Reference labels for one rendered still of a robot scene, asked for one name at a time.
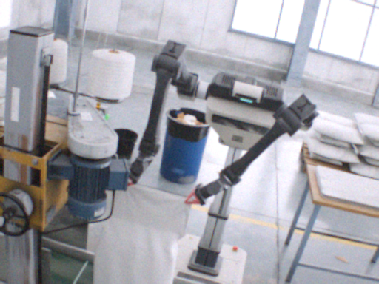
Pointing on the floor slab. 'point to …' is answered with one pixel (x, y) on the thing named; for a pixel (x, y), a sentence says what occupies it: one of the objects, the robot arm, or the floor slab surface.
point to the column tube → (24, 142)
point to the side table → (323, 231)
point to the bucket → (126, 143)
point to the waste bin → (183, 146)
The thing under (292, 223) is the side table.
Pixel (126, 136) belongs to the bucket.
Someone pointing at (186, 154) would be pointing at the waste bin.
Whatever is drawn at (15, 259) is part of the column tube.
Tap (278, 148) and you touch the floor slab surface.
